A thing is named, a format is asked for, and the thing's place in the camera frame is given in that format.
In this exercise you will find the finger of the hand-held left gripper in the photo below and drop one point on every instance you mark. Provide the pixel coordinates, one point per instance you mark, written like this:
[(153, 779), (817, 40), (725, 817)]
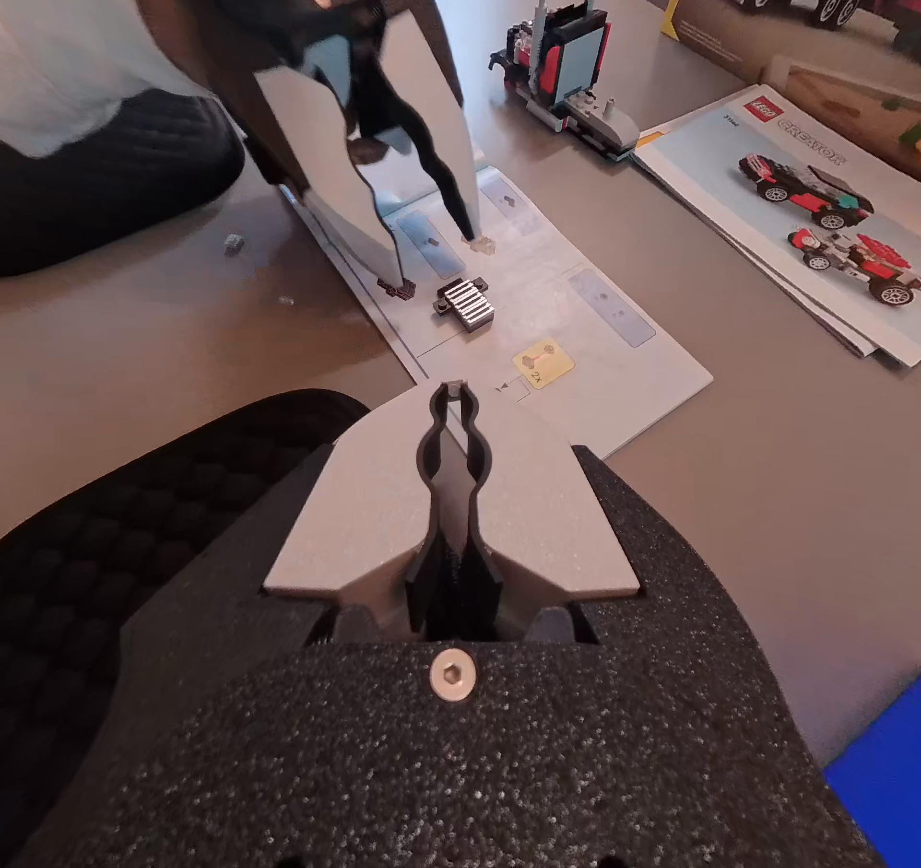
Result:
[(432, 91), (316, 148)]

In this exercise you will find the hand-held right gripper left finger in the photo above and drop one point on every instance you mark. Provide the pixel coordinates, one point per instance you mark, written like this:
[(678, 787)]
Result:
[(352, 515)]

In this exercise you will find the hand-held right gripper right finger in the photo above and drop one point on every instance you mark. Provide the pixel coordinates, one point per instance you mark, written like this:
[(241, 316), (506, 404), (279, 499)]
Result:
[(554, 515)]

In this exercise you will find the lego truck model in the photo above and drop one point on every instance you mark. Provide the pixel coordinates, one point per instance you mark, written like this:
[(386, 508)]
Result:
[(568, 62)]

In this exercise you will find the small pale grey lego piece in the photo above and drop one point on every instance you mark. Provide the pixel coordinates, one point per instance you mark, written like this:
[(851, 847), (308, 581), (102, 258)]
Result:
[(480, 243)]

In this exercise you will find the black lego plate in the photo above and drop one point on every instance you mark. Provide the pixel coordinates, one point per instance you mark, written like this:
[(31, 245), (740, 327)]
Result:
[(440, 305)]

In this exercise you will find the blue plastic bin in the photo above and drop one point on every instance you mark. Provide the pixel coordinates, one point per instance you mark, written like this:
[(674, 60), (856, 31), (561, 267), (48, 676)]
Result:
[(885, 789)]

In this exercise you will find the person's left forearm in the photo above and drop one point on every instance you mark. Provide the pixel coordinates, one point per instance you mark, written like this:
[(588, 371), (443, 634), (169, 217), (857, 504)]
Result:
[(72, 33)]

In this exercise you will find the open lego instruction booklet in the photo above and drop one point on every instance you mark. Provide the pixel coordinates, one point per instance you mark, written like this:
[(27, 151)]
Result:
[(611, 350)]

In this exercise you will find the closed lego instruction booklet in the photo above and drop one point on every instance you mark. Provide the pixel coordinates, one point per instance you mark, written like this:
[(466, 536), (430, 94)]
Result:
[(719, 184)]

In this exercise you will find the lego set cardboard box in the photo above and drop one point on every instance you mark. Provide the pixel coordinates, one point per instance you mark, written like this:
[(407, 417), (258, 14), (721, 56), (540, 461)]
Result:
[(791, 19)]

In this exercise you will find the person's left hand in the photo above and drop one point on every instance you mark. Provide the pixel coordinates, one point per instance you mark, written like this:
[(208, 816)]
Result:
[(368, 150)]

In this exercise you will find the black padded wrist rest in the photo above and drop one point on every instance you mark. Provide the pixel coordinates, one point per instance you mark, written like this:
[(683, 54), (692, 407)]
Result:
[(108, 559)]

